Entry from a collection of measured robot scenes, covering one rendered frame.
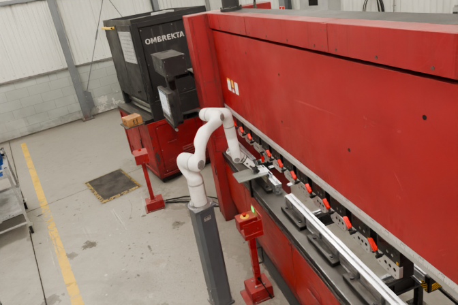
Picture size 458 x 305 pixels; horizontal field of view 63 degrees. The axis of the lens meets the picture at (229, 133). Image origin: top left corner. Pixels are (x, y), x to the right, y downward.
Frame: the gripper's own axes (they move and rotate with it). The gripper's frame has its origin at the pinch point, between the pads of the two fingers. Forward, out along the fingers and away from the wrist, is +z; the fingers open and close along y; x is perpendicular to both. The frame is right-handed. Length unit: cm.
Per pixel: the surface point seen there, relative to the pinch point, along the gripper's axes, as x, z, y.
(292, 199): -8, 14, -49
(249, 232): 35, 9, -43
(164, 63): -11, -105, 92
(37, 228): 269, -93, 163
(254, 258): 54, 35, -36
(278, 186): -4.0, 13.5, -22.9
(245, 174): 9.7, -5.0, -0.3
